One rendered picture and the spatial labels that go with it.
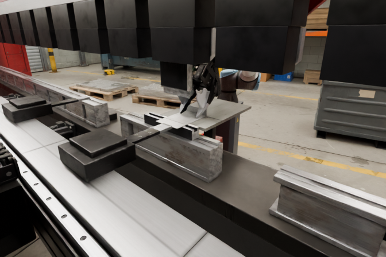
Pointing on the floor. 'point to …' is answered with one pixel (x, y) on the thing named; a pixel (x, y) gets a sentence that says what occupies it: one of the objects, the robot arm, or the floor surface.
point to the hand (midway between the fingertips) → (190, 113)
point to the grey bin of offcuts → (352, 111)
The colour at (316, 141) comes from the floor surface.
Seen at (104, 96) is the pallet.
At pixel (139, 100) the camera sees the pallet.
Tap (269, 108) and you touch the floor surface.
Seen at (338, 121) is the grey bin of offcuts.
